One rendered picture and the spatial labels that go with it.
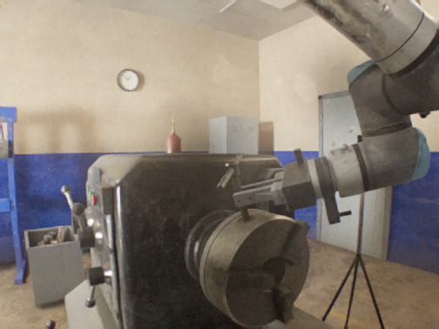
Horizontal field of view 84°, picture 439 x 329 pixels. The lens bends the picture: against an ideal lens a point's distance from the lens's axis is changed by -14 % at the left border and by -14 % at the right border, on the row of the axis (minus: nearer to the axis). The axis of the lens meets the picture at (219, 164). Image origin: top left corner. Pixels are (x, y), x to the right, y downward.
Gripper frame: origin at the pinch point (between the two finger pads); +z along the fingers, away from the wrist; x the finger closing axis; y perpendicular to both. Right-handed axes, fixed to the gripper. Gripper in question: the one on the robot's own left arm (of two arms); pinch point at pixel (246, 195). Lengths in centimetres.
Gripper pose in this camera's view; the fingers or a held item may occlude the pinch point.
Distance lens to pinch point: 56.4
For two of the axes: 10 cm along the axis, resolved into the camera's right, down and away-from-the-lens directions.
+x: -2.6, 3.0, -9.2
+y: -3.2, -9.2, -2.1
